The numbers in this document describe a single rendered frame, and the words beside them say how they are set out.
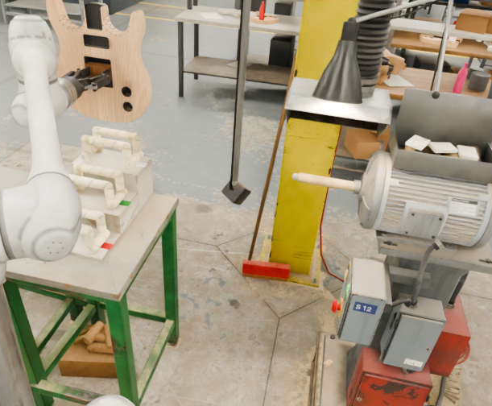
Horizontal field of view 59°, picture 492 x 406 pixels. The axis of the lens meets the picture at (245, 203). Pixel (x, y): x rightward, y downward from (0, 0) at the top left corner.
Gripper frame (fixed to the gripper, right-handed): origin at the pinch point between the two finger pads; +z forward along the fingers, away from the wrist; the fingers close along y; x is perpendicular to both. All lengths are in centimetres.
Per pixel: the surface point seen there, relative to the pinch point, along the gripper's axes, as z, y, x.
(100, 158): 1.9, -4.7, -35.6
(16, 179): 4, -49, -56
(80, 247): -33, 4, -52
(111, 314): -47, 22, -65
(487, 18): 198, 171, 3
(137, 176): -4.5, 14.0, -36.4
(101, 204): -16.5, 4.5, -43.8
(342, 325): -45, 96, -48
